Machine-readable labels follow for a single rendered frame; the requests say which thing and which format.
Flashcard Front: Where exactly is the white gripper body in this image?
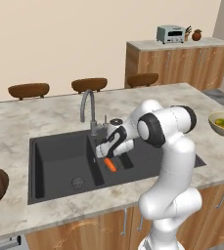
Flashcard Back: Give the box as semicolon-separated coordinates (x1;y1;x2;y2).
111;139;137;158

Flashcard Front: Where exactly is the silver dishwasher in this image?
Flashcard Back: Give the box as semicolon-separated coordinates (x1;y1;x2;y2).
0;235;22;250

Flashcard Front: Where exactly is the knife block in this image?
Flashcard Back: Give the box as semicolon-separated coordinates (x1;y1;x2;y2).
184;25;193;43

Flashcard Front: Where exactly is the grey curved tap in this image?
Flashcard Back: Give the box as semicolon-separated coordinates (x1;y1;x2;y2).
79;89;110;138

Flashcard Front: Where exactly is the pale green bowl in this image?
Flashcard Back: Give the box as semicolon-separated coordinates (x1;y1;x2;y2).
207;111;224;138

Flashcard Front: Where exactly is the pale green toaster oven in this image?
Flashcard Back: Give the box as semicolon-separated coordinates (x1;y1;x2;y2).
156;24;187;45

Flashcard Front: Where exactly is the orange carrot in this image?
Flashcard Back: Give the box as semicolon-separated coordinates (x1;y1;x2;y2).
104;157;118;173

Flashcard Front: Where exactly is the grey cabinet door handle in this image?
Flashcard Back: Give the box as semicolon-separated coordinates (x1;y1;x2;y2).
120;208;129;237
214;182;224;210
136;214;145;232

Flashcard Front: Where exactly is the wooden cabinet run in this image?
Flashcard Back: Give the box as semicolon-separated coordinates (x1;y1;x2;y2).
124;36;224;93

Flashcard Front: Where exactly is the brown round fruit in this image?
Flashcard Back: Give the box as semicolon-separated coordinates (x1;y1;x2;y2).
191;28;203;42

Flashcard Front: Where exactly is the brown wooden stool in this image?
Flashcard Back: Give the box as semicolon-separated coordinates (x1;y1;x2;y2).
70;77;109;95
7;82;51;101
126;72;159;89

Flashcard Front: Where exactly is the black kitchen sink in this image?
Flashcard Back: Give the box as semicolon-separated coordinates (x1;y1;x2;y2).
27;129;206;206

